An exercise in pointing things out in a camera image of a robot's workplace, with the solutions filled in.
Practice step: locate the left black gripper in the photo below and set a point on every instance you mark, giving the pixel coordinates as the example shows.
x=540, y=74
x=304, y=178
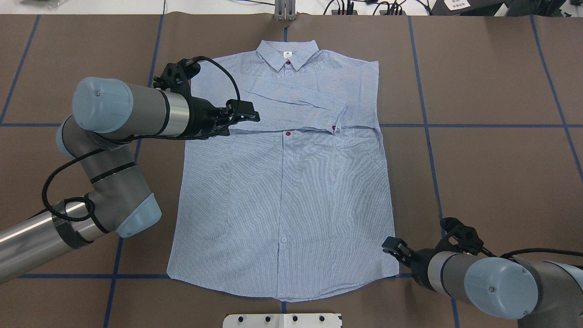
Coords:
x=201, y=119

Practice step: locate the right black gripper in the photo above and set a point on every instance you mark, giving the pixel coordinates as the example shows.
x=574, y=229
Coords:
x=420, y=264

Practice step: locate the light blue striped shirt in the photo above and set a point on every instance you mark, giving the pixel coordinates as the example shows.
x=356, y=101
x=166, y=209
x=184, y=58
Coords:
x=297, y=205

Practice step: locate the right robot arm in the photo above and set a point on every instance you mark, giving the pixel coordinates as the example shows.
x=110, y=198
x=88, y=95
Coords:
x=541, y=294

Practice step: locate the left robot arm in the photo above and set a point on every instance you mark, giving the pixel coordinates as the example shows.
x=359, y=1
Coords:
x=109, y=114

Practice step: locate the aluminium frame post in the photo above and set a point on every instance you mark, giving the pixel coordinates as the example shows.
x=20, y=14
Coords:
x=285, y=10

